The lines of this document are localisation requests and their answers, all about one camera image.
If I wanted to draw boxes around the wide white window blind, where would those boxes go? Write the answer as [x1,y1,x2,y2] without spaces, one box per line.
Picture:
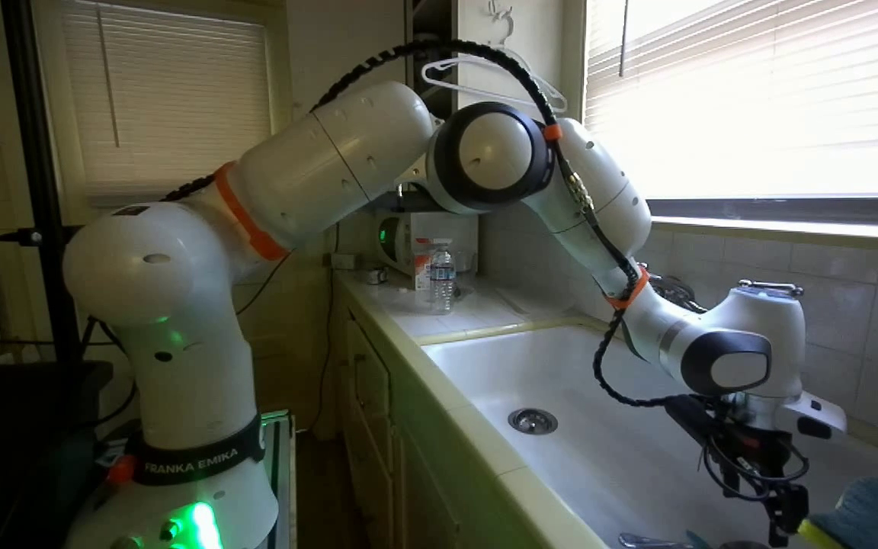
[572,0,878,203]

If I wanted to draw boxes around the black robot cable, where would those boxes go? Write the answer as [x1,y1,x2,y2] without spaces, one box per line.
[305,37,709,413]

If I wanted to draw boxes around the clear water bottle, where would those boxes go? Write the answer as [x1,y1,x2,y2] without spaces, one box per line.
[426,237,461,313]

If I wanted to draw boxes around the white wire coat hanger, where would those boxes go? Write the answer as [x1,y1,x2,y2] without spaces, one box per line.
[418,51,571,120]

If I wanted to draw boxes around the aluminium robot mounting platform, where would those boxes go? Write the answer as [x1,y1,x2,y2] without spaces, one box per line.
[254,409,303,549]

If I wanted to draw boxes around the narrow white window blind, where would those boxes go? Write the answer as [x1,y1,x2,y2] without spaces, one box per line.
[37,0,281,206]

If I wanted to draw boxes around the chrome wall faucet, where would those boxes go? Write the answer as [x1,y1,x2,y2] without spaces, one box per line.
[649,267,808,313]

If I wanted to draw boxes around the cream base cabinets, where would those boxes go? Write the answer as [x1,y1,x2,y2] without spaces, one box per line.
[330,288,556,549]

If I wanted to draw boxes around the white device with green light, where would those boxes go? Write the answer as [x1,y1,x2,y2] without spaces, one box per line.
[375,206,482,283]

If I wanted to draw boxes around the black equipment case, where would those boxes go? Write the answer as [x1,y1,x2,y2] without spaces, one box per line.
[0,359,116,549]

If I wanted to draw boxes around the white sink basin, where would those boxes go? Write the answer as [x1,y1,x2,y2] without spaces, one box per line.
[421,321,878,549]

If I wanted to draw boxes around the metal sink drain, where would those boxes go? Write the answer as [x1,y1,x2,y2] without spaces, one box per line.
[507,407,561,439]

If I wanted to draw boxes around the black stand pole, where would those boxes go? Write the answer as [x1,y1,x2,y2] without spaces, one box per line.
[0,0,89,368]

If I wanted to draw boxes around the blue and yellow sponge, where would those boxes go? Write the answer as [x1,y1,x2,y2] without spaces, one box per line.
[797,472,878,549]

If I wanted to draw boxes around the small orange-capped bottle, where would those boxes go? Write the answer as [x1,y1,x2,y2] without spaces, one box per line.
[409,237,435,297]

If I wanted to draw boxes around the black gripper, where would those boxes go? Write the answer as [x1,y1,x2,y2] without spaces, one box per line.
[713,422,813,549]

